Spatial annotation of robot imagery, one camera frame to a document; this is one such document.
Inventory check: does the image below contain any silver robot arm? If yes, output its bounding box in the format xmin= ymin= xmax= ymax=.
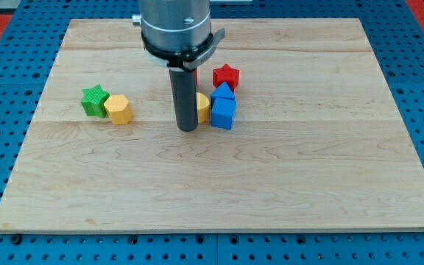
xmin=132 ymin=0 xmax=226 ymax=71

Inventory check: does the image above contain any red star block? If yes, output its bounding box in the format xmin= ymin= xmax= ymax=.
xmin=212 ymin=63 xmax=240 ymax=92

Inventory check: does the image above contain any green star block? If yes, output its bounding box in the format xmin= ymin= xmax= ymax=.
xmin=81 ymin=85 xmax=110 ymax=118

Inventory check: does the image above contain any blue cube block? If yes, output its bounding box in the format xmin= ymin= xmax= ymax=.
xmin=211 ymin=98 xmax=237 ymax=130

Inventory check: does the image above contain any yellow round block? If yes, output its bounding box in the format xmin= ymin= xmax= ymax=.
xmin=197 ymin=92 xmax=211 ymax=124

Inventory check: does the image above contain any blue triangle block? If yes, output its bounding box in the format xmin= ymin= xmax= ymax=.
xmin=211 ymin=82 xmax=236 ymax=107

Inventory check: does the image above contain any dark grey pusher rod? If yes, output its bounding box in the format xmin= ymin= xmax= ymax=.
xmin=169 ymin=70 xmax=198 ymax=132

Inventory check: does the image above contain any red block behind rod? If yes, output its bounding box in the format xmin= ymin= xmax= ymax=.
xmin=194 ymin=69 xmax=199 ymax=88

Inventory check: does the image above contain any yellow hexagon block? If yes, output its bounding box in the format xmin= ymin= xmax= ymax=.
xmin=104 ymin=94 xmax=134 ymax=125

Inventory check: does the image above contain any wooden board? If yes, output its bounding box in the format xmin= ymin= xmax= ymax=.
xmin=0 ymin=18 xmax=424 ymax=234

